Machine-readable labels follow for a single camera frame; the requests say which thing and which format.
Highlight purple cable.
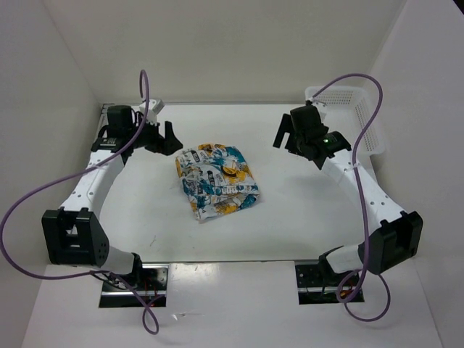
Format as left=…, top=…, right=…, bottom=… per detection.
left=0, top=69, right=160, bottom=334
left=311, top=73, right=392, bottom=322

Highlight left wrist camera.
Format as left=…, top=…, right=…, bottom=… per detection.
left=138, top=99, right=165, bottom=125

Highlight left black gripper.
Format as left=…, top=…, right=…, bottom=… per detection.
left=127, top=113, right=183, bottom=156

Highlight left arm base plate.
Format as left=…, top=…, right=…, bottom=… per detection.
left=97, top=263, right=170, bottom=308

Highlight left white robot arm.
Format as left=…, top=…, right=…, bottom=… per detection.
left=41, top=99, right=183, bottom=290

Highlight colourful printed shorts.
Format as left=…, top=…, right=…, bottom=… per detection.
left=175, top=144, right=260, bottom=220

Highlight white perforated plastic basket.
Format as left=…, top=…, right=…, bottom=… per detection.
left=304, top=86, right=385, bottom=160

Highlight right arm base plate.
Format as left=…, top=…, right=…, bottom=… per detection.
left=294, top=260, right=345, bottom=305

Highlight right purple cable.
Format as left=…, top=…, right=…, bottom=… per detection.
left=311, top=73, right=392, bottom=322

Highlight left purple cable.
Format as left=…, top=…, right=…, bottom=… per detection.
left=0, top=69, right=160, bottom=334

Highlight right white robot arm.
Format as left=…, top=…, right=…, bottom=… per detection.
left=273, top=104, right=423, bottom=285

